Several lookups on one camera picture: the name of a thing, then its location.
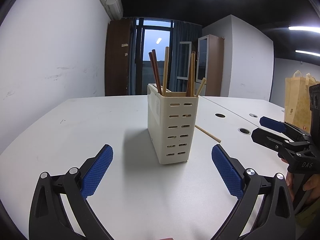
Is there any cream plastic utensil holder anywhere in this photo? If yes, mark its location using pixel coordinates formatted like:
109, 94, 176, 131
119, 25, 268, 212
148, 84, 199, 165

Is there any brown paper bag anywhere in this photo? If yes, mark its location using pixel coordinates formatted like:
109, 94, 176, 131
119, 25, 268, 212
284, 70, 319, 133

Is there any brown glass-door cabinet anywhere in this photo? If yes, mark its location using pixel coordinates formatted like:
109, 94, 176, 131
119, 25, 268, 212
195, 34, 224, 96

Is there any table cable grommet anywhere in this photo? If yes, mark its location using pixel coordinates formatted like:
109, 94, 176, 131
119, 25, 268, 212
238, 128, 251, 135
249, 113, 258, 118
215, 113, 226, 118

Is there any ceiling light tube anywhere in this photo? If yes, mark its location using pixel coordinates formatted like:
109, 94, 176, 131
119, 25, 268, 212
295, 50, 320, 57
288, 26, 320, 34

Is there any light bamboo chopstick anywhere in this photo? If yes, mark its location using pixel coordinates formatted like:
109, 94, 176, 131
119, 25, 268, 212
195, 125, 221, 143
196, 77, 206, 97

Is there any person's right hand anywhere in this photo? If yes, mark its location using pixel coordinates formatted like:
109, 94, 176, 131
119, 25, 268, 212
286, 172, 320, 203

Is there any dark wooden cabinet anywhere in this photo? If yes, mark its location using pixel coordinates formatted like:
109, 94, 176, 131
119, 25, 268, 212
105, 19, 131, 96

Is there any white air conditioner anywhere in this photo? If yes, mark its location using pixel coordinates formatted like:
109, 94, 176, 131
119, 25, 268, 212
99, 0, 123, 21

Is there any open white window frame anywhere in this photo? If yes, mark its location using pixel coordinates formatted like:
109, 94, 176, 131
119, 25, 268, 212
177, 41, 192, 80

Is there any dark brown chopstick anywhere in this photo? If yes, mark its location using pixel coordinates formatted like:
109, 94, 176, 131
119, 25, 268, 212
186, 54, 192, 96
152, 49, 162, 95
189, 52, 196, 97
149, 49, 162, 94
190, 51, 196, 97

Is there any dark blue curtain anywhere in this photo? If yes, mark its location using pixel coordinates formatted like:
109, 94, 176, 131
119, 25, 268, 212
169, 21, 202, 92

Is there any glass balcony door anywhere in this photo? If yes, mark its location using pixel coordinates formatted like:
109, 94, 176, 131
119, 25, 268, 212
134, 18, 174, 95

